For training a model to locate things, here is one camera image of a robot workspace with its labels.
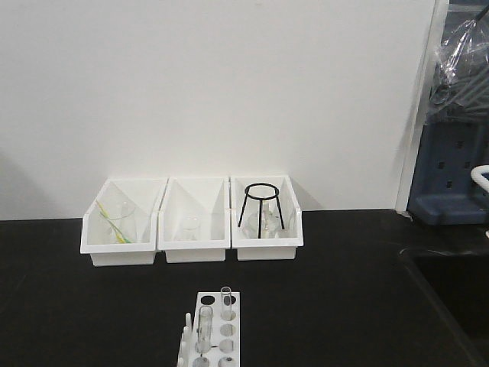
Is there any clear glass test tube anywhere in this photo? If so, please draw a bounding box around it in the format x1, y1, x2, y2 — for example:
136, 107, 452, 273
221, 286, 233, 321

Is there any white test tube rack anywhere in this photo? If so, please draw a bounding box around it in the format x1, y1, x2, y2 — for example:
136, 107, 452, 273
176, 290, 241, 366

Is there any blue-grey pegboard drying rack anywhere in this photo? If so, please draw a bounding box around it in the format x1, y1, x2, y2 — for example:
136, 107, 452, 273
407, 3, 488, 225

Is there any right white storage bin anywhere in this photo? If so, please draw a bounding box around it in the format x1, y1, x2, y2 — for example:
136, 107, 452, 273
230, 175, 303, 261

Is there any white storage bin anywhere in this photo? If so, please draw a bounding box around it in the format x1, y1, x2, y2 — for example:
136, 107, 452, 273
157, 177, 231, 263
230, 175, 303, 261
80, 177, 168, 267

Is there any glassware in right bin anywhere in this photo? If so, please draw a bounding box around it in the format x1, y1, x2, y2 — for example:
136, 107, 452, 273
241, 202, 296, 239

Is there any middle white storage bin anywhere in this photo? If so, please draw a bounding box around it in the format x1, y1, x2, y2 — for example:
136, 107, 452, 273
157, 177, 231, 263

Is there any glass flask in middle bin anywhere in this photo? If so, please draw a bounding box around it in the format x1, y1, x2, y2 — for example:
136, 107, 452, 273
175, 215, 200, 241

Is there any left white storage bin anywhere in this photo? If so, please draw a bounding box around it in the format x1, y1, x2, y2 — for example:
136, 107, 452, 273
80, 177, 168, 267

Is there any glass beaker in left bin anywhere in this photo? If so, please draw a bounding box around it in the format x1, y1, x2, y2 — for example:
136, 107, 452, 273
99, 201, 137, 244

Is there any yellow green stirring rod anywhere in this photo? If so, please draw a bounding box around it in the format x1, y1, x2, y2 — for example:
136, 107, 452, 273
96, 200, 131, 243

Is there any white gooseneck lab faucet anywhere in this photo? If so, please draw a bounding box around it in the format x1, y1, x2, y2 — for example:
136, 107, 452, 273
471, 164, 489, 237

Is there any clear plastic bag of tubes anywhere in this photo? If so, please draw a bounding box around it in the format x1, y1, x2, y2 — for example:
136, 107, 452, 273
426, 1, 488, 125

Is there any black lab sink basin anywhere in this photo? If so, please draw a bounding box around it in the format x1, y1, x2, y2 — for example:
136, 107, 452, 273
399, 248, 488, 366

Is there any black wire tripod stand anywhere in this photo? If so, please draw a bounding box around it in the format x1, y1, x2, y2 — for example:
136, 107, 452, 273
238, 182, 285, 239

